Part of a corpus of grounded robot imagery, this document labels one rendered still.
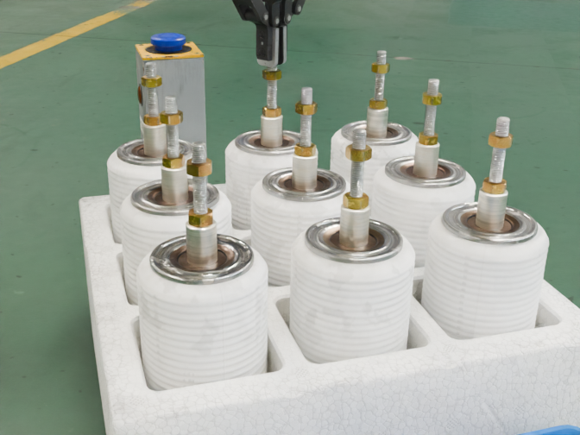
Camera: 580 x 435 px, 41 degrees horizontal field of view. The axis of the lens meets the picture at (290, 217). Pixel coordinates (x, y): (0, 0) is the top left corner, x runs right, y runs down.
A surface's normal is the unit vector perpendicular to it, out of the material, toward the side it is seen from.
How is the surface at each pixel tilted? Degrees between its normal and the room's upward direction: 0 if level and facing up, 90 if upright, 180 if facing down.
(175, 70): 90
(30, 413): 0
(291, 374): 0
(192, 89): 90
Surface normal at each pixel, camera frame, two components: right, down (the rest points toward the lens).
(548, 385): 0.29, 0.40
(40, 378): 0.02, -0.91
